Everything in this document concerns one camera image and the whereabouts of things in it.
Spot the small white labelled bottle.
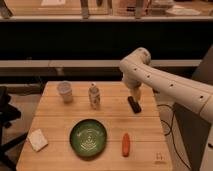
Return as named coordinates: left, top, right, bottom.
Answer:
left=88, top=82, right=100, bottom=109

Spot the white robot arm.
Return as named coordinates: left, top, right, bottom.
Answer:
left=119, top=47, right=213, bottom=123

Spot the black rectangular remote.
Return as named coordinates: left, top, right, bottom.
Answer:
left=127, top=96, right=141, bottom=113

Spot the orange carrot toy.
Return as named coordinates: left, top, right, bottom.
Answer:
left=122, top=133, right=130, bottom=157

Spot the green round plate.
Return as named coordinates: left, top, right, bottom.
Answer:
left=69, top=119, right=107, bottom=158

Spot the translucent plastic cup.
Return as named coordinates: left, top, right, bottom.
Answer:
left=57, top=81, right=73, bottom=103

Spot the black office chair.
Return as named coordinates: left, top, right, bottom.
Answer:
left=0, top=86, right=28, bottom=171

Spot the black cable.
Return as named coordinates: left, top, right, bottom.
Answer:
left=156, top=103, right=193, bottom=171

